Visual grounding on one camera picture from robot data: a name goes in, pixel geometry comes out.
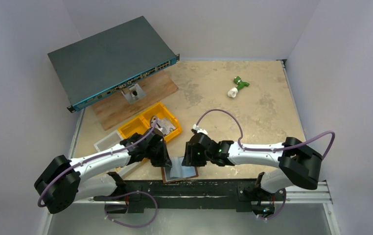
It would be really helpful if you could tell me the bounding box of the brown leather card holder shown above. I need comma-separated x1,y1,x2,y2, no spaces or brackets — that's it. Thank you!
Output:
161,157,198,184

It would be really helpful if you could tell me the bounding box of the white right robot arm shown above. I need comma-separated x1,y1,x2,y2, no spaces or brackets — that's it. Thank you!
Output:
182,133,323,193

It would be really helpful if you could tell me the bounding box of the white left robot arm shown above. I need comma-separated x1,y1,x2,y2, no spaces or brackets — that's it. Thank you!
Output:
34,128,172,214

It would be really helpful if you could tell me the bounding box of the top silver magnetic stripe card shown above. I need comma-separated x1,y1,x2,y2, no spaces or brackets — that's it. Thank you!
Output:
156,117,177,136

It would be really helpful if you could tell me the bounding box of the yellow bin with black cards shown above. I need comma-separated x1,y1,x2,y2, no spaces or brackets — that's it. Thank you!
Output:
117,116,150,139

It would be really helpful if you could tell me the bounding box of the yellow bin with silver cards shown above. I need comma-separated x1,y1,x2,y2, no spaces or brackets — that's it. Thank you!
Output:
140,102,183,142

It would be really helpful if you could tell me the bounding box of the white bin with gold cards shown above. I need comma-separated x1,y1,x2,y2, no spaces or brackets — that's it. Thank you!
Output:
94,130,140,177

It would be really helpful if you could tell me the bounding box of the plywood board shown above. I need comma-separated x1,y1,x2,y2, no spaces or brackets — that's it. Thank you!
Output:
91,71,179,130

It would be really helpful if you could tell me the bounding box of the green and white plastic fitting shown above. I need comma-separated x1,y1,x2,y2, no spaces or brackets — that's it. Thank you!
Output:
227,76,250,98

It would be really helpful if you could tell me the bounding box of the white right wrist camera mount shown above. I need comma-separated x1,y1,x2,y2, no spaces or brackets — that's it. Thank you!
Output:
191,124,208,135

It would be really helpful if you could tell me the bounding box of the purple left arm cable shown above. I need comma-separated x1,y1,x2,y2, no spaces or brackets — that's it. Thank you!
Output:
37,115,159,229

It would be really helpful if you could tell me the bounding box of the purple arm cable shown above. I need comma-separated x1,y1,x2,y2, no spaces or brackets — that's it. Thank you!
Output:
37,115,159,229
194,109,336,221

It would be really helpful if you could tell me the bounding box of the grey metal bracket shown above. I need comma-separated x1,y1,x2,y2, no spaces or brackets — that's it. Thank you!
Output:
121,83,146,104

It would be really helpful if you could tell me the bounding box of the black metal base rail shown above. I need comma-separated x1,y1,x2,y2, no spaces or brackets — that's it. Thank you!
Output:
93,179,286,215

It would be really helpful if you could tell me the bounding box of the grey network switch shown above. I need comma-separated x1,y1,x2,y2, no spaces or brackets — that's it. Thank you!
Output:
48,16,180,113

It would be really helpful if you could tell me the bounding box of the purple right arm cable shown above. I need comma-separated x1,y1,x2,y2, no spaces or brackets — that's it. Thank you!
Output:
194,109,336,221

